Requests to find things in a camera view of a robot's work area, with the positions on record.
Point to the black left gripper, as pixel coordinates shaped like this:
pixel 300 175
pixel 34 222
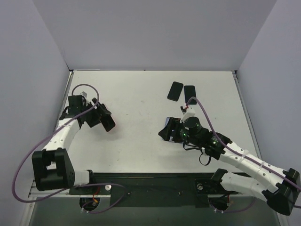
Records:
pixel 100 113

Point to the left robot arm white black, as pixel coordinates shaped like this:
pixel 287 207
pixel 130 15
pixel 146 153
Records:
pixel 52 166

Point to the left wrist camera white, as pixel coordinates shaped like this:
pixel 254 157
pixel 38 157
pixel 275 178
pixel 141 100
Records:
pixel 84 94

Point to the lilac phone case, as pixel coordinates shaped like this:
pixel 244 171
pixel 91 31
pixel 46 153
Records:
pixel 170 128

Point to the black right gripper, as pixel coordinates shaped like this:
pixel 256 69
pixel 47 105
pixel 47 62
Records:
pixel 174 131

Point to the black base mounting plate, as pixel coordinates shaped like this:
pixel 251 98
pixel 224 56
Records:
pixel 155 189

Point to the aluminium frame rail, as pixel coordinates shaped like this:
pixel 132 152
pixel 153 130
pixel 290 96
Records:
pixel 36 193

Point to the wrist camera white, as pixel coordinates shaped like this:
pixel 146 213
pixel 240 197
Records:
pixel 84 94
pixel 187 111

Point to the blue phone black screen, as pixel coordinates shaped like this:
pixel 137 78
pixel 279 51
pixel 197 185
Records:
pixel 189 91

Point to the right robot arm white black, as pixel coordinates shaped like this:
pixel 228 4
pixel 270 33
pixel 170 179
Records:
pixel 278 187

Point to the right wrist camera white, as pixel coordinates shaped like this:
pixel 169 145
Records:
pixel 187 111

